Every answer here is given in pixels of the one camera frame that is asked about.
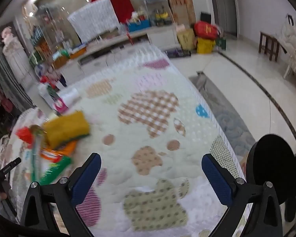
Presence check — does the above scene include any yellow bag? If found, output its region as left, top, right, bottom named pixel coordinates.
left=197, top=38, right=216, bottom=54

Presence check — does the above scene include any white quilted cloth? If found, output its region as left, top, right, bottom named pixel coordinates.
left=67, top=0, right=120, bottom=43

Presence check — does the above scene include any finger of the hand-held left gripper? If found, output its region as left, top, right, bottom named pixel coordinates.
left=0, top=157, right=22, bottom=178

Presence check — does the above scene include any red bag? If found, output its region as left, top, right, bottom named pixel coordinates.
left=194, top=21, right=222, bottom=40

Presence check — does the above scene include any red cloth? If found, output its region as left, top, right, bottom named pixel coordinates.
left=91, top=0, right=135, bottom=24

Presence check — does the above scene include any tan cardboard box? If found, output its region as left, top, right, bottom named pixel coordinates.
left=176, top=28, right=196, bottom=51

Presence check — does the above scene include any yellow sponge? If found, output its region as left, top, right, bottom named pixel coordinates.
left=43, top=111, right=90, bottom=149

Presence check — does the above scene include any green snack packet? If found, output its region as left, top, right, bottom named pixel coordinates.
left=31, top=157, right=73, bottom=185

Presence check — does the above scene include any glass display cabinet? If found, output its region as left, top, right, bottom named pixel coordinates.
left=22, top=5, right=72, bottom=62

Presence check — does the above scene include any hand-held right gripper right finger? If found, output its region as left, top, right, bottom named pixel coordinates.
left=201, top=153, right=284, bottom=237

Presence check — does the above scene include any grey patterned rug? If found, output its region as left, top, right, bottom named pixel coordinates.
left=189, top=71, right=256, bottom=158

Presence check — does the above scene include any clear glass shelf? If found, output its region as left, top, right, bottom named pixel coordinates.
left=136, top=0, right=174, bottom=26

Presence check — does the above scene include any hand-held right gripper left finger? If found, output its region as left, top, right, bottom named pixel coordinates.
left=19, top=152, right=102, bottom=237

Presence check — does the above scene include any black trash bin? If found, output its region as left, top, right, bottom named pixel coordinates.
left=245, top=134, right=296, bottom=205

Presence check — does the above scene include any white and green milk carton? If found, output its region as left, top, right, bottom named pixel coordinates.
left=38, top=82, right=61, bottom=110

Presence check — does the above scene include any apple print quilted blanket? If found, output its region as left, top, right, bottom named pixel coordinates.
left=0, top=42, right=249, bottom=237

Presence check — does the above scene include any blue basket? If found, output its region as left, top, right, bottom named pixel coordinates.
left=127, top=20, right=151, bottom=32

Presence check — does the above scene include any red wrapper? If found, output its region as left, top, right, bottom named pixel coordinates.
left=15, top=126, right=37, bottom=144

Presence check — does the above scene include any dark wooden stool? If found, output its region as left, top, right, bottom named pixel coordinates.
left=259, top=31, right=280, bottom=62

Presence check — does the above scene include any white tv cabinet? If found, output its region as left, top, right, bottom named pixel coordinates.
left=52, top=26, right=180, bottom=79

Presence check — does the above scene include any orange snack packet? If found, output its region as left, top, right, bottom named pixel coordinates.
left=39, top=141, right=78, bottom=164

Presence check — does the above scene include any white bottle with pink label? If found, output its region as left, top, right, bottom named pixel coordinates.
left=52, top=88, right=80, bottom=115

